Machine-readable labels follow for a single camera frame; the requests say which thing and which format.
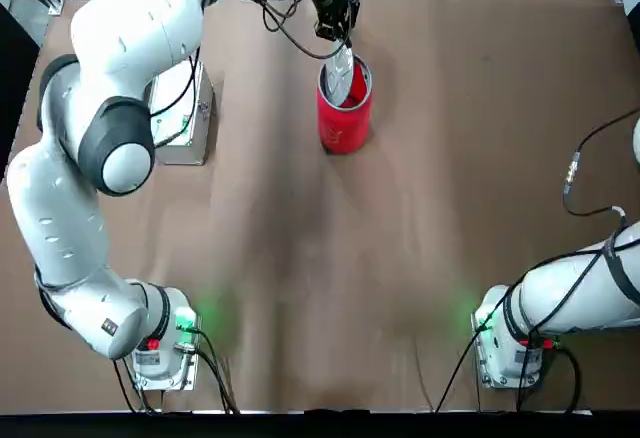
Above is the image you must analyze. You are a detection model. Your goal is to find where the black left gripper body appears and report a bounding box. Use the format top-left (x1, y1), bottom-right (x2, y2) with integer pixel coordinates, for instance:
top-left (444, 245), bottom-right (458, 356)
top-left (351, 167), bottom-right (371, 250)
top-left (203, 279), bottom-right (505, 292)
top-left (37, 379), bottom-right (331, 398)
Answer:
top-left (312, 0), bottom-right (361, 39)

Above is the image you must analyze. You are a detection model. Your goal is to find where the red push-button trash can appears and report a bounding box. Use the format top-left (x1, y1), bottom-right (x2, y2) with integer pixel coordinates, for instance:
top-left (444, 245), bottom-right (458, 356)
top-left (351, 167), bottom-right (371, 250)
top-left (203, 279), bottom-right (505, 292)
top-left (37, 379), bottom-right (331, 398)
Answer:
top-left (315, 47), bottom-right (375, 155)

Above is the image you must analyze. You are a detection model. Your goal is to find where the silver aluminium case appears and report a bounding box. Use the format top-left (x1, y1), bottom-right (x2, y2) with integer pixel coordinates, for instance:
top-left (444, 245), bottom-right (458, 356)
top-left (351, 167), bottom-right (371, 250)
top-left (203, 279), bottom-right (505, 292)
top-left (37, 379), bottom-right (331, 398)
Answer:
top-left (147, 57), bottom-right (216, 167)

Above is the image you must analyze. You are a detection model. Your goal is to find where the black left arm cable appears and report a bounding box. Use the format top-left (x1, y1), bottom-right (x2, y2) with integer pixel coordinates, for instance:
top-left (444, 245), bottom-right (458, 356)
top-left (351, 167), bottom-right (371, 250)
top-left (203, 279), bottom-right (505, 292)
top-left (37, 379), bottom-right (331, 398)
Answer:
top-left (259, 0), bottom-right (351, 62)

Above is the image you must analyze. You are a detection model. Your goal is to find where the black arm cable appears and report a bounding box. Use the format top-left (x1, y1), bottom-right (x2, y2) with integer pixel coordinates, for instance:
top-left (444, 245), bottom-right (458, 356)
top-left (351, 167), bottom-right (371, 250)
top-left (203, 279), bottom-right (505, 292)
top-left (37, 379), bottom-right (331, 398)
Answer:
top-left (562, 112), bottom-right (640, 217)
top-left (259, 0), bottom-right (351, 62)

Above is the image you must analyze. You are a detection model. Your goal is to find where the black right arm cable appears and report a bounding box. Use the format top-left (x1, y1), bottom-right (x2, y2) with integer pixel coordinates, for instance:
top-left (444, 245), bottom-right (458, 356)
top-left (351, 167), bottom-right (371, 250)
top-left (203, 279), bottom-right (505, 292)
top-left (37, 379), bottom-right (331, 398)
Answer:
top-left (562, 112), bottom-right (640, 217)

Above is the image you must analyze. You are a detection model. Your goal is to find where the black left base cable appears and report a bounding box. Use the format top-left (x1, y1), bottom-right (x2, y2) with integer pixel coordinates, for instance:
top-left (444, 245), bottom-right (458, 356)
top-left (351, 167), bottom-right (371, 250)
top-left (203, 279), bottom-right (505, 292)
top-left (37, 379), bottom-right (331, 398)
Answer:
top-left (112, 327), bottom-right (241, 414)

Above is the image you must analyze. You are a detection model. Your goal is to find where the black base cable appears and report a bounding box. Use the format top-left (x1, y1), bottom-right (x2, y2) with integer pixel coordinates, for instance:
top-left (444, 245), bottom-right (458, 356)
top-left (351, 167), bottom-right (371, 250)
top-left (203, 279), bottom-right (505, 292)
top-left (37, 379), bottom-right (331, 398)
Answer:
top-left (112, 327), bottom-right (241, 414)
top-left (434, 327), bottom-right (584, 414)

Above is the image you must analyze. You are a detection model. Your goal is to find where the black right base cable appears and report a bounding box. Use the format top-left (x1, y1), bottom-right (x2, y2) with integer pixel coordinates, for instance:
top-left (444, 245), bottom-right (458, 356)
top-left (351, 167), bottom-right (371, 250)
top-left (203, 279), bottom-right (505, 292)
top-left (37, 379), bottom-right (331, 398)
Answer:
top-left (434, 327), bottom-right (584, 414)

